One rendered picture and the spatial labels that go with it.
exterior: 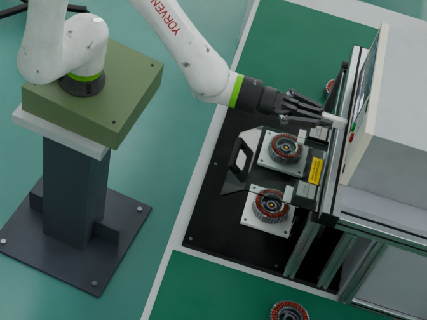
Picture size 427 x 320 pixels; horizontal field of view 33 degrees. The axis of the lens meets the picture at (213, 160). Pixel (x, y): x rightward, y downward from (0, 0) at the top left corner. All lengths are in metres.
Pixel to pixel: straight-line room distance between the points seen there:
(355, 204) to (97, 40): 0.87
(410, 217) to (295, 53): 1.06
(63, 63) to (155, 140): 1.30
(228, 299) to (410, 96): 0.74
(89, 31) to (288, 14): 1.04
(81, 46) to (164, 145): 1.28
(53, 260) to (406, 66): 1.59
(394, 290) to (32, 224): 1.54
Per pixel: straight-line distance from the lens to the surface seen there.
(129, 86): 2.37
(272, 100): 1.91
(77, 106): 2.30
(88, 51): 2.16
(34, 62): 2.07
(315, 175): 1.98
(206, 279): 2.09
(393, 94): 1.90
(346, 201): 1.89
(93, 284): 2.87
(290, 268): 2.09
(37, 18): 1.94
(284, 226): 2.21
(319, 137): 2.27
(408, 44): 2.07
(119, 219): 3.05
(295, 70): 2.72
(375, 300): 2.15
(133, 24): 3.90
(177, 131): 3.40
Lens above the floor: 2.53
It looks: 50 degrees down
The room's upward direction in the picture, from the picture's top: 16 degrees clockwise
